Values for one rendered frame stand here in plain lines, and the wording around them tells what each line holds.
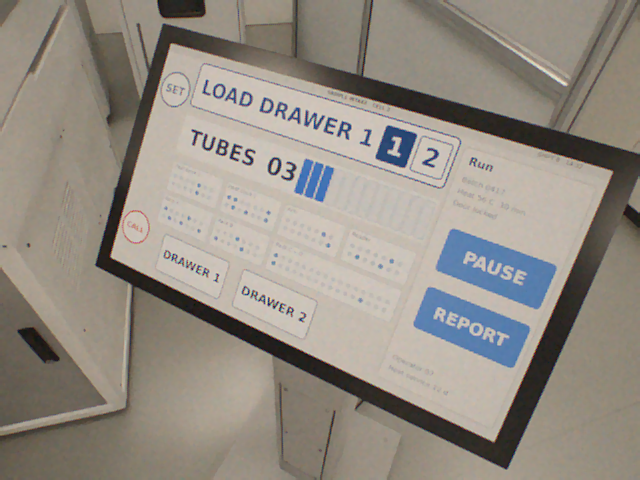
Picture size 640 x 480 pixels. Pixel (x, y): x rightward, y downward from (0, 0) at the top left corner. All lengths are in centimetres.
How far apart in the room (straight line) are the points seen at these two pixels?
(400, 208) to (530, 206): 12
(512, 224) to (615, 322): 171
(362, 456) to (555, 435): 66
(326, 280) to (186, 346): 123
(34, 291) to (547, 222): 92
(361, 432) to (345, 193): 109
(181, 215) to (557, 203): 39
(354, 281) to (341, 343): 7
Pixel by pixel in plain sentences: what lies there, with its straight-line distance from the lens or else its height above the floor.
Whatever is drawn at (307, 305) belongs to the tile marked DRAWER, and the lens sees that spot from 45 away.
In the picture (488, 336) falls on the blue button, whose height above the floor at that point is 105.
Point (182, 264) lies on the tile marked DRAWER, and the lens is 51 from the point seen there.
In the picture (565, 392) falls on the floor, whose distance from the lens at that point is 179.
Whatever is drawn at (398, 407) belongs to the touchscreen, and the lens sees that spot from 46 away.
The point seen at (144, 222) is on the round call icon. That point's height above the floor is 102.
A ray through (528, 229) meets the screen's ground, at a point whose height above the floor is 113.
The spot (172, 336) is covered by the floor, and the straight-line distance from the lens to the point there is 166.
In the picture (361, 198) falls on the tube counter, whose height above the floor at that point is 111.
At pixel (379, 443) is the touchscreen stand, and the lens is 144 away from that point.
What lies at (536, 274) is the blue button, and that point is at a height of 110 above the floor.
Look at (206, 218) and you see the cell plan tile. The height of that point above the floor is 105.
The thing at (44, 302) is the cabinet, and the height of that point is 63.
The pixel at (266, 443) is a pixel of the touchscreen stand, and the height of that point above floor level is 4.
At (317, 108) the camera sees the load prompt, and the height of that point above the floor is 117.
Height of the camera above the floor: 138
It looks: 46 degrees down
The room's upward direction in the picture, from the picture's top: 5 degrees clockwise
